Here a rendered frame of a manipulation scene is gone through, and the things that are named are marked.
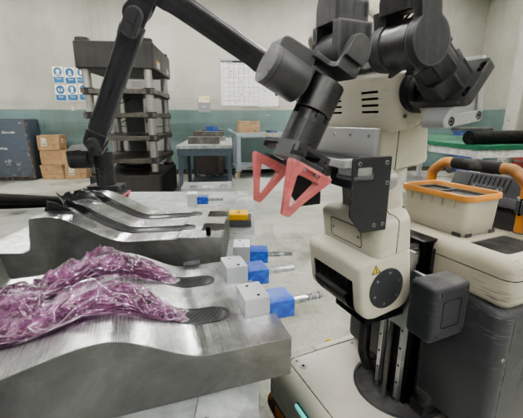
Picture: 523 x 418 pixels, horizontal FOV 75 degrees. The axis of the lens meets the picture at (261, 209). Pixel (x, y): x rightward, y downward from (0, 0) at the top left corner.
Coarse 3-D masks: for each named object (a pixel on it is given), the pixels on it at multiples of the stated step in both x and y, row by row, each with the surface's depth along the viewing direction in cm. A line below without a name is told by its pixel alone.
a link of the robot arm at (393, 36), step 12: (396, 24) 53; (408, 24) 51; (384, 36) 55; (396, 36) 52; (384, 48) 55; (396, 48) 53; (384, 60) 56; (396, 60) 54; (408, 60) 52; (396, 72) 58; (408, 72) 54
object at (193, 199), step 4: (188, 192) 127; (192, 192) 127; (196, 192) 127; (188, 196) 125; (192, 196) 125; (196, 196) 125; (200, 196) 128; (204, 196) 128; (188, 200) 125; (192, 200) 125; (196, 200) 126; (200, 200) 126; (204, 200) 126; (208, 200) 128; (212, 200) 128; (216, 200) 128; (220, 200) 129; (188, 204) 126; (192, 204) 126; (196, 204) 126
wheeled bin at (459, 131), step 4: (452, 128) 706; (456, 128) 698; (460, 128) 687; (464, 128) 677; (468, 128) 667; (472, 128) 662; (476, 128) 663; (480, 128) 665; (484, 128) 666; (488, 128) 668; (456, 132) 700; (460, 132) 689; (464, 132) 679; (452, 156) 718; (456, 156) 709; (460, 156) 698; (464, 156) 687; (448, 168) 728; (452, 168) 720; (456, 168) 713; (448, 172) 728
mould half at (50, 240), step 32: (32, 224) 67; (64, 224) 67; (96, 224) 71; (128, 224) 78; (160, 224) 79; (192, 224) 77; (224, 224) 78; (0, 256) 68; (32, 256) 69; (64, 256) 69; (160, 256) 69; (192, 256) 70; (224, 256) 77
